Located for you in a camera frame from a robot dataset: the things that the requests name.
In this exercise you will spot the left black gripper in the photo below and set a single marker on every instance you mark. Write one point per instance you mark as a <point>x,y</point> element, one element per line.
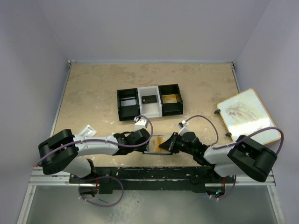
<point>145,146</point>

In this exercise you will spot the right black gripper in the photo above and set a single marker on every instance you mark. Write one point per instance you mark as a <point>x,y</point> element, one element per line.
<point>174,143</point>

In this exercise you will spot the gold VIP card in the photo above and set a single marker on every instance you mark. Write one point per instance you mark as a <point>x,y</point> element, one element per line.
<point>155,142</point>

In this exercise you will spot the black leather card holder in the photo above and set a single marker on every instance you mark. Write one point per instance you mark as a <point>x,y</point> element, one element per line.
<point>162,151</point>

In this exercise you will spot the black and white organizer tray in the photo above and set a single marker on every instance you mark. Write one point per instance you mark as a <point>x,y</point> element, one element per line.
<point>153,110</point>

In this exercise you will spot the clear plastic card sleeve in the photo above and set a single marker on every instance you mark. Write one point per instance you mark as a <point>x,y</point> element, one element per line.
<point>87,131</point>

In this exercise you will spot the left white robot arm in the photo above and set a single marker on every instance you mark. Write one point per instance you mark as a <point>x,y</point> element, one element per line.
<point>63,151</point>

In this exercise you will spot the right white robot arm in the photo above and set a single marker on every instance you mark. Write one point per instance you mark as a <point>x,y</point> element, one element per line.
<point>246,158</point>

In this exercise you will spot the silver credit card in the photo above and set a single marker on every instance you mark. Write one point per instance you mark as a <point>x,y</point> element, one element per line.
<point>128,102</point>

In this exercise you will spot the black credit card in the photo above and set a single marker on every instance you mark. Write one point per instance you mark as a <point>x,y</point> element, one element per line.
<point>149,99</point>

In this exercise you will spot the gold credit card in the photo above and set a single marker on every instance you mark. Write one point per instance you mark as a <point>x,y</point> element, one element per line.
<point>170,99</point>

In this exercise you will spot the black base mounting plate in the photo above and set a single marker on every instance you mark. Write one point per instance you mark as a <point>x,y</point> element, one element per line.
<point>194,179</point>

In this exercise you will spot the white board with wood rim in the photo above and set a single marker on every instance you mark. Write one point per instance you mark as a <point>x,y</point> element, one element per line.
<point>244,114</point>

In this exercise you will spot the aluminium frame rail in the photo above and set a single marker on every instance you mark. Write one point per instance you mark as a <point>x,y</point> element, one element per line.
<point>149,195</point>

